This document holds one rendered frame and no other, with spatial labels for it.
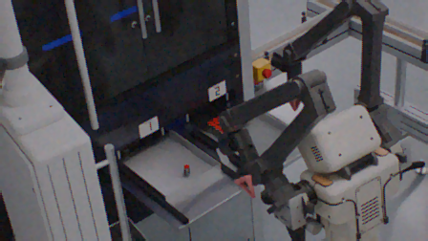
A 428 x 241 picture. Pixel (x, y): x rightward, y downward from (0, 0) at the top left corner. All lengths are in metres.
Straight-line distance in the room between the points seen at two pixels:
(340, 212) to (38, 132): 0.91
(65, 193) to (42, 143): 0.16
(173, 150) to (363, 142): 0.97
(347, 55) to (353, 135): 2.95
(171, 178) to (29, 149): 0.97
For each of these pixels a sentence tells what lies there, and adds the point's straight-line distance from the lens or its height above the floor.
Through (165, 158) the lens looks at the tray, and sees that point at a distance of 3.19.
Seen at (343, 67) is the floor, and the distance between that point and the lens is 5.30.
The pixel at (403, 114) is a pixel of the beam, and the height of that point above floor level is 0.54.
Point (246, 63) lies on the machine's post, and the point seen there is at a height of 1.07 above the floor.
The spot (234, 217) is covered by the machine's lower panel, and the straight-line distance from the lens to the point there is 3.74.
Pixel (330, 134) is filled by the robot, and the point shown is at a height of 1.37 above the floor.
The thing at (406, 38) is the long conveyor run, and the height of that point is 0.93.
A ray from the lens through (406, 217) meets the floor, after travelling 4.21.
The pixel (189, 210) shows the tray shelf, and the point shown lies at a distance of 2.95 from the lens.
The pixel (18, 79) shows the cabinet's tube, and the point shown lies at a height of 1.66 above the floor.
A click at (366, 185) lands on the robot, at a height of 1.21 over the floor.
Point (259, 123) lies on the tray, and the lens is 3.32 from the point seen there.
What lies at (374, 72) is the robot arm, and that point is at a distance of 2.65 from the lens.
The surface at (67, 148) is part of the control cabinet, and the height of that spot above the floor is 1.54.
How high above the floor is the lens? 2.84
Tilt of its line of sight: 36 degrees down
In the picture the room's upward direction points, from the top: 6 degrees counter-clockwise
